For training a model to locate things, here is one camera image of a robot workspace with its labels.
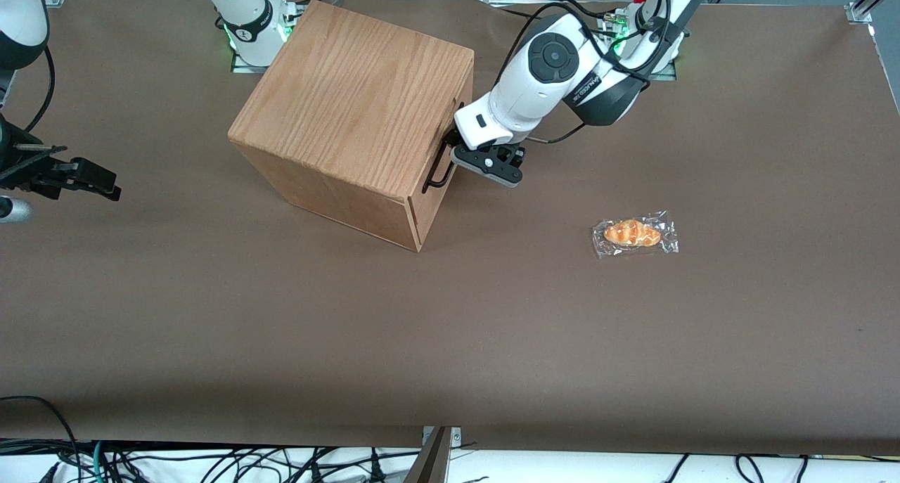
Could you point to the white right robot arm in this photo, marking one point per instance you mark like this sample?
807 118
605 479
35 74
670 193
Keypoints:
242 12

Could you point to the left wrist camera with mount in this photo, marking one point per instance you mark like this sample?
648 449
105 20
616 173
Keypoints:
492 168

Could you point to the brown cardboard strip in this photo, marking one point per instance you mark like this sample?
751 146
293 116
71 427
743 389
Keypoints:
429 462

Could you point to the plastic wrapped bread roll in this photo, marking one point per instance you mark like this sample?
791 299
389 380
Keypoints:
633 234

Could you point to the small metal table bracket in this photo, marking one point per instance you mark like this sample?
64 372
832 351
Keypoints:
453 435

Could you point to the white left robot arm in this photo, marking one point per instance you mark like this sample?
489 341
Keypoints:
527 96

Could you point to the wooden drawer cabinet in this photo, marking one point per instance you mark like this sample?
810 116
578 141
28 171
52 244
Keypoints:
351 110

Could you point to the wooden drawer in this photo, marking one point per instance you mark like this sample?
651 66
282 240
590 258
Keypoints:
461 87

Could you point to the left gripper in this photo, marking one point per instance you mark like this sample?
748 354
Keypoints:
452 137

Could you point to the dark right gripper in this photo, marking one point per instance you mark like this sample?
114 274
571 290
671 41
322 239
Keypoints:
22 168

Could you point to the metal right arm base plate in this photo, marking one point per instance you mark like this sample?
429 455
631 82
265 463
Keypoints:
242 67

